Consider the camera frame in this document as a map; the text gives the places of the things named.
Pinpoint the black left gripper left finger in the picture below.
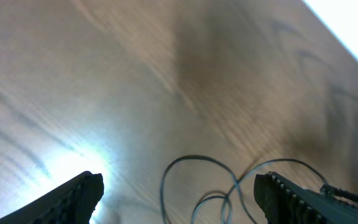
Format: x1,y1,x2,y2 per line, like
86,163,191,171
0,171,104,224

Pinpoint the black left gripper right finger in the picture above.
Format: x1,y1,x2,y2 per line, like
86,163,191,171
254,172,358,224

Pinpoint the black usb cable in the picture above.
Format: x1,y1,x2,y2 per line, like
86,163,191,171
160,154,358,224

